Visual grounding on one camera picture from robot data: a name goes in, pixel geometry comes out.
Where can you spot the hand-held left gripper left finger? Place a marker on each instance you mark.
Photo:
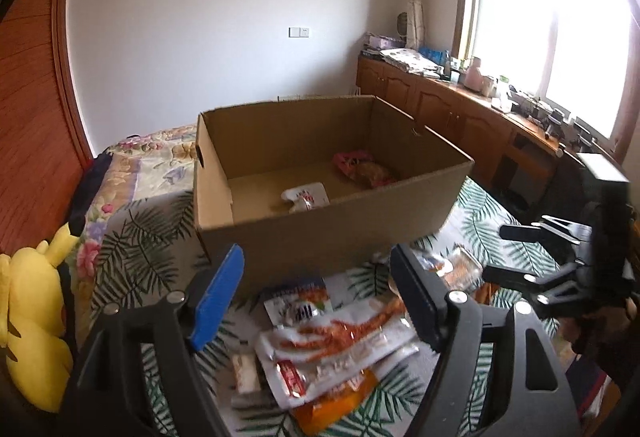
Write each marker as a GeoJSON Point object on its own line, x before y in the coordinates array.
{"type": "Point", "coordinates": [216, 302]}

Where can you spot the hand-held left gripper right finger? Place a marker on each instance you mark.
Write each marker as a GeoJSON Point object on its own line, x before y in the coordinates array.
{"type": "Point", "coordinates": [415, 304]}

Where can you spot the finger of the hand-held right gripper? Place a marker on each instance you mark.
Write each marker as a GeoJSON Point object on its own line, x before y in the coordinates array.
{"type": "Point", "coordinates": [505, 278]}
{"type": "Point", "coordinates": [520, 233]}

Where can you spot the clear brown snack packet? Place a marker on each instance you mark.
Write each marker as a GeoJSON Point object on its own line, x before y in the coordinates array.
{"type": "Point", "coordinates": [460, 269]}

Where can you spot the small beige snack packet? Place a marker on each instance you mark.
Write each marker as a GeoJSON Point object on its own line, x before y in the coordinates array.
{"type": "Point", "coordinates": [246, 372]}

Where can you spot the blue and white snack packet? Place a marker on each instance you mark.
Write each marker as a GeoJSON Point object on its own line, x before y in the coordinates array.
{"type": "Point", "coordinates": [295, 309]}

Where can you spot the large white chicken feet packet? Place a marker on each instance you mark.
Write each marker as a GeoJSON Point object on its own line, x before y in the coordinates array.
{"type": "Point", "coordinates": [340, 342]}

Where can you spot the brown cardboard box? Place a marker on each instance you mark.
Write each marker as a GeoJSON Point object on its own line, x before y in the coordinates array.
{"type": "Point", "coordinates": [325, 237]}

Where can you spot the orange snack packet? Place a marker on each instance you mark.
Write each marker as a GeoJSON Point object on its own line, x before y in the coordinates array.
{"type": "Point", "coordinates": [330, 409]}

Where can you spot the leaf print blanket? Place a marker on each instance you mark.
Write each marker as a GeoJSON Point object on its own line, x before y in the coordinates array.
{"type": "Point", "coordinates": [145, 257]}

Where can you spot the black device stand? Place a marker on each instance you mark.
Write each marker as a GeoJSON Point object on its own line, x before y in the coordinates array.
{"type": "Point", "coordinates": [553, 123]}
{"type": "Point", "coordinates": [584, 132]}

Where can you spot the white red-print snack packet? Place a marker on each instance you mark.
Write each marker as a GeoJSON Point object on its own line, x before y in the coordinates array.
{"type": "Point", "coordinates": [306, 198]}

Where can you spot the wooden cabinet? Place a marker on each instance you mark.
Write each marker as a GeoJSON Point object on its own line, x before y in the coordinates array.
{"type": "Point", "coordinates": [440, 109]}

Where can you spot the pink snack packet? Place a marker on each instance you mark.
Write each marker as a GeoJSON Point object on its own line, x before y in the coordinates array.
{"type": "Point", "coordinates": [352, 163]}

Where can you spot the pink kettle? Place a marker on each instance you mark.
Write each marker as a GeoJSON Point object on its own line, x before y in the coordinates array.
{"type": "Point", "coordinates": [473, 76]}

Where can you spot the dark blue cloth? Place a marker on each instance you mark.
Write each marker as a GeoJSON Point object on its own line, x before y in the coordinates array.
{"type": "Point", "coordinates": [92, 182]}

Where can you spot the yellow plush toy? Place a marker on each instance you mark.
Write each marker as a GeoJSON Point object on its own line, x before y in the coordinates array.
{"type": "Point", "coordinates": [35, 317]}

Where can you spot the blue packets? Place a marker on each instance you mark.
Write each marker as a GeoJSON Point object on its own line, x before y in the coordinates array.
{"type": "Point", "coordinates": [431, 54]}

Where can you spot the wooden framed window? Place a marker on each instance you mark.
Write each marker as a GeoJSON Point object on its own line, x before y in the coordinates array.
{"type": "Point", "coordinates": [550, 27]}

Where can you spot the folded patterned cloth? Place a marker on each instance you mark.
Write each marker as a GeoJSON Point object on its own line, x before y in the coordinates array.
{"type": "Point", "coordinates": [407, 62]}

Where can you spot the purple box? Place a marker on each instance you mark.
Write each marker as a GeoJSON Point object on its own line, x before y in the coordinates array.
{"type": "Point", "coordinates": [382, 42]}

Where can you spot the dark round hand fan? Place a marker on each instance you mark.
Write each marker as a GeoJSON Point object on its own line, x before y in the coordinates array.
{"type": "Point", "coordinates": [402, 23]}

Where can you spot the wooden headboard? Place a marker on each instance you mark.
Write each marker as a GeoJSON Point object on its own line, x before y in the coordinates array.
{"type": "Point", "coordinates": [35, 92]}

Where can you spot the white wall switch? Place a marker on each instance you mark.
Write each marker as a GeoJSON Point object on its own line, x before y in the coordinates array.
{"type": "Point", "coordinates": [299, 32]}

